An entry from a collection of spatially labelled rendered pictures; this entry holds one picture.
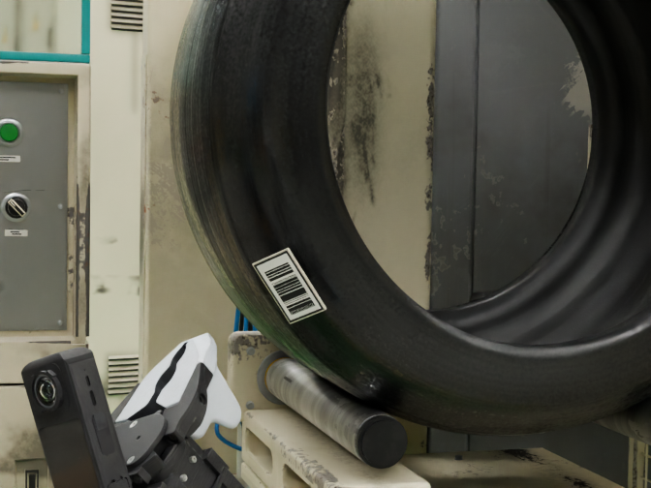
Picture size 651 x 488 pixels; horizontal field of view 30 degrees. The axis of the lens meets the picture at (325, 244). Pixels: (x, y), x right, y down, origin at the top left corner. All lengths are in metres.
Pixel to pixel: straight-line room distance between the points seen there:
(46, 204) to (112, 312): 3.00
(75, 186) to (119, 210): 2.99
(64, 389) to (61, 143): 0.95
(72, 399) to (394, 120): 0.73
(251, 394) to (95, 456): 0.60
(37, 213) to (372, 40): 0.55
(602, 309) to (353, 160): 0.32
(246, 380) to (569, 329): 0.36
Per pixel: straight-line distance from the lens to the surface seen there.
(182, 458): 0.81
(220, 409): 0.86
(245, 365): 1.34
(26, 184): 1.69
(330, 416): 1.10
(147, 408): 0.84
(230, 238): 1.02
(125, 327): 4.71
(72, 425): 0.77
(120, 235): 4.67
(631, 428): 1.18
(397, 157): 1.40
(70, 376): 0.76
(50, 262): 1.70
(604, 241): 1.38
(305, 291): 0.99
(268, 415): 1.32
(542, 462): 1.42
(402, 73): 1.41
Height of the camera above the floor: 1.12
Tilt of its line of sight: 3 degrees down
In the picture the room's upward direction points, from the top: 1 degrees clockwise
